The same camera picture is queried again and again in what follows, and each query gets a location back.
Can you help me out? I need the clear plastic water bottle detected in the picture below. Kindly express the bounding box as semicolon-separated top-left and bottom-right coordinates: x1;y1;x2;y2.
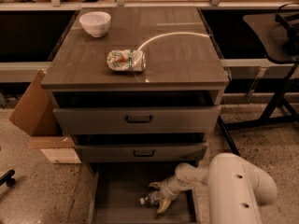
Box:
139;190;161;206

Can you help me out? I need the black top drawer handle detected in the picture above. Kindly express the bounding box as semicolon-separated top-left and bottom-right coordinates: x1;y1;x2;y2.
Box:
125;115;152;123

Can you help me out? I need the white ceramic bowl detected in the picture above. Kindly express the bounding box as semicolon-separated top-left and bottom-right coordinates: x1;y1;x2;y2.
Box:
79;11;111;37

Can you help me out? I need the black drawer handle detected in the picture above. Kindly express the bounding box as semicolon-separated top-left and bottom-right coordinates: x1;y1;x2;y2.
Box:
125;115;152;123
133;150;155;158

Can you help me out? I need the black middle drawer handle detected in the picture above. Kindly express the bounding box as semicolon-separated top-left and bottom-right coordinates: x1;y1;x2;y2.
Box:
133;150;155;158

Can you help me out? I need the grey drawer cabinet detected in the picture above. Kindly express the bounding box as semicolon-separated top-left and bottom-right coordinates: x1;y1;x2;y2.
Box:
40;6;231;224

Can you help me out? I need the black office chair caster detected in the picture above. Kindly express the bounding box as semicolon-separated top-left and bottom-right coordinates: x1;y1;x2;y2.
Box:
0;170;16;187

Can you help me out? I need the crumpled snack bag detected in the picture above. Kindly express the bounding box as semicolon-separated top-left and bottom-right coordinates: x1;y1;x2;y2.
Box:
107;49;146;72

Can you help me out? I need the middle grey drawer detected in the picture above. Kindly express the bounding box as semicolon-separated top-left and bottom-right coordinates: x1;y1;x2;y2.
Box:
75;142;207;162

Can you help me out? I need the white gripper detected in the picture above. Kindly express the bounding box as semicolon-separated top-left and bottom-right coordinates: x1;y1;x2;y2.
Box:
149;175;184;214

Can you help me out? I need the bottom grey open drawer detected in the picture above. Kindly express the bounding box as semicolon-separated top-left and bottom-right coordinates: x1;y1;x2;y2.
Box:
88;161;199;224

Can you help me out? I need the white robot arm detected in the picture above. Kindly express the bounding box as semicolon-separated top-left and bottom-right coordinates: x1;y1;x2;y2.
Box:
149;153;278;224

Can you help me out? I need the top grey drawer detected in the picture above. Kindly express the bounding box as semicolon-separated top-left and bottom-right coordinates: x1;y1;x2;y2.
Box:
53;106;220;134

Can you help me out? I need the brown cardboard box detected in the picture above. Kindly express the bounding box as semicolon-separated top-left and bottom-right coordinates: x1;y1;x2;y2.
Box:
9;70;81;164

